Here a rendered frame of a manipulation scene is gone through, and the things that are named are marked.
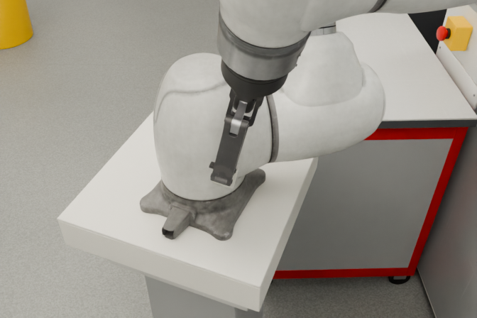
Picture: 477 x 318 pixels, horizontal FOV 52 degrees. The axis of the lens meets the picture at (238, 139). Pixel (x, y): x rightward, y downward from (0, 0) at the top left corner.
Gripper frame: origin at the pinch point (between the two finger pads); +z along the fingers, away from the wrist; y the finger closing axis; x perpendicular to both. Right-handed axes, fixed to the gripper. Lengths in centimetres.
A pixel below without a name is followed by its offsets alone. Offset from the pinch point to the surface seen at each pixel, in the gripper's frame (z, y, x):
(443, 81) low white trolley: 45, 61, -46
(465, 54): 39, 67, -49
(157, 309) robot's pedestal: 51, -18, 7
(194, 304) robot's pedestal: 42.1, -16.2, -0.4
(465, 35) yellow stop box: 35, 69, -46
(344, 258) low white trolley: 93, 20, -40
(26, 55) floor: 193, 114, 149
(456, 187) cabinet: 62, 40, -60
